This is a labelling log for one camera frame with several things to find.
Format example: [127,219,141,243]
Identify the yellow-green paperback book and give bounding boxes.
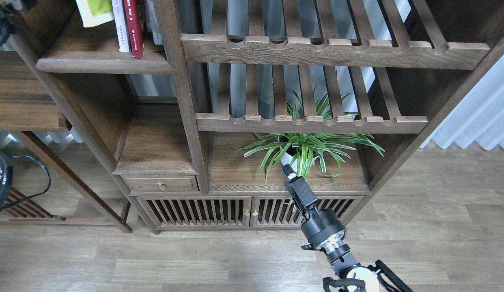
[76,0,114,28]

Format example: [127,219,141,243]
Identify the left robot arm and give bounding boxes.
[0,3,52,212]

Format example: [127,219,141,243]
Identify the white curtain right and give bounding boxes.
[420,55,504,150]

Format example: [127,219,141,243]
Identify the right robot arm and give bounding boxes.
[281,164,412,292]

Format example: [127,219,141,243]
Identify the spider plant in white pot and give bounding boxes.
[239,133,384,180]

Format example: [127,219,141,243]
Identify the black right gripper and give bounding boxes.
[280,164,347,248]

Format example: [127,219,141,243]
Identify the large dark wooden bookshelf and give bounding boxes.
[8,0,504,233]

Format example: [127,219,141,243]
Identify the red paperback book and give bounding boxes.
[123,0,144,59]

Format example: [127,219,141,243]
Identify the white lavender paperback book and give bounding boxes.
[111,0,130,52]

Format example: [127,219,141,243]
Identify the wooden side table left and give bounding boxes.
[0,51,133,233]

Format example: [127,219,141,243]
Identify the upright books on shelf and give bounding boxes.
[144,0,163,45]

